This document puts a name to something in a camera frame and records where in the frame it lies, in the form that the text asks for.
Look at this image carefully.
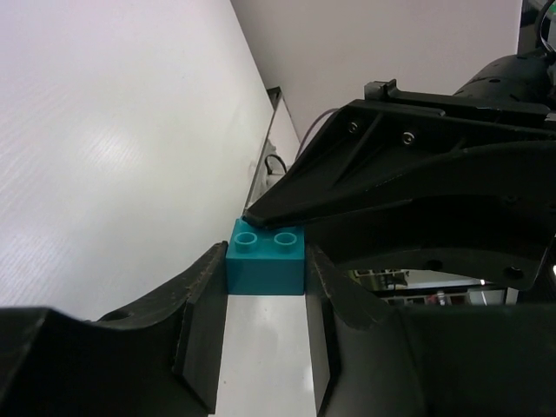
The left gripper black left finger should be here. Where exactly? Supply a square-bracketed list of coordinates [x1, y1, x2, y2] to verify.
[1, 242, 228, 416]

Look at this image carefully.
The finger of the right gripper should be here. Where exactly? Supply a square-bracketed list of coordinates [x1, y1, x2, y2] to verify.
[244, 98, 555, 228]

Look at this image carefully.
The teal lego piece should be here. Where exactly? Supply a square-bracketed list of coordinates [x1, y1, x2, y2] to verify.
[226, 219, 305, 295]

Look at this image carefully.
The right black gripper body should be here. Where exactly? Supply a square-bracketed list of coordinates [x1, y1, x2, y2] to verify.
[305, 78, 555, 288]

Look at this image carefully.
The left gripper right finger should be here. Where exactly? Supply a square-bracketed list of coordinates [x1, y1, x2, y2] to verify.
[306, 245, 555, 416]

